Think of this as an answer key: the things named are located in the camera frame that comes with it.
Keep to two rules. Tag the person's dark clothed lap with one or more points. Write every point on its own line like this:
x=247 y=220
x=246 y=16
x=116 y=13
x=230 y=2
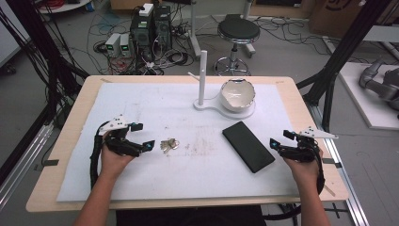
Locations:
x=188 y=218

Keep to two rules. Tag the grey power supply unit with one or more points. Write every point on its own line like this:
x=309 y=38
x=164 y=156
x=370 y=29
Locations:
x=113 y=44
x=124 y=45

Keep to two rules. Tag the black phone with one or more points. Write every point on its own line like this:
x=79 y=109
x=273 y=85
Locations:
x=247 y=146

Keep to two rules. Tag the white bowl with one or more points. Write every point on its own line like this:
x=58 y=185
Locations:
x=236 y=94

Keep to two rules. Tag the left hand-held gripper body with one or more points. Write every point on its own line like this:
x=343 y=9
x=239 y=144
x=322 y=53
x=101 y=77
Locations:
x=117 y=124

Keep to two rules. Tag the person's left hand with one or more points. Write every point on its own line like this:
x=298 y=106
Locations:
x=113 y=161

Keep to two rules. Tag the black computer tower white top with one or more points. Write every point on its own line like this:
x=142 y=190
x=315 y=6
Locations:
x=141 y=31

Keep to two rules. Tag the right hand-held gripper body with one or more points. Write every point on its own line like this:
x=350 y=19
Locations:
x=302 y=153

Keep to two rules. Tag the black tape strip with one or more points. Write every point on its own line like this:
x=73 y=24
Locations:
x=50 y=163
x=333 y=162

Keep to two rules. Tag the black round stool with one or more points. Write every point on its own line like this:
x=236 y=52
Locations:
x=238 y=29

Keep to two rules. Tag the white table mat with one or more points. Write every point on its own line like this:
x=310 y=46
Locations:
x=163 y=179

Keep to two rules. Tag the bunch of silver keys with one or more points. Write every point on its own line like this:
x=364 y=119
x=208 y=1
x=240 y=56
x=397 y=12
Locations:
x=167 y=145

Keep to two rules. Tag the aluminium rail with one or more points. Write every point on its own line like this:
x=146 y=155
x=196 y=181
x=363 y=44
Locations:
x=353 y=196
x=25 y=160

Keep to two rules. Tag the white floor board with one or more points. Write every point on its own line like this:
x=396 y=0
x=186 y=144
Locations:
x=360 y=108

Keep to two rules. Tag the person's right hand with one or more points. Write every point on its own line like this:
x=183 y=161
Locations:
x=304 y=171

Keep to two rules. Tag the black metal frame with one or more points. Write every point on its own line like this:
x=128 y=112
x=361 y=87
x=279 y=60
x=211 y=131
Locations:
x=348 y=44

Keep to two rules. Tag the white metal stand leg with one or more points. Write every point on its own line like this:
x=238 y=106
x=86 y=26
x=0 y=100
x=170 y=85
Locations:
x=195 y=37

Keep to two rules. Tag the white stand with post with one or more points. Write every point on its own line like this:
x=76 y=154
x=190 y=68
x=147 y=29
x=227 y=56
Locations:
x=203 y=75

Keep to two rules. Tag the brown cardboard box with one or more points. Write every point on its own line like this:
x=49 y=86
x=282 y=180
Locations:
x=329 y=19

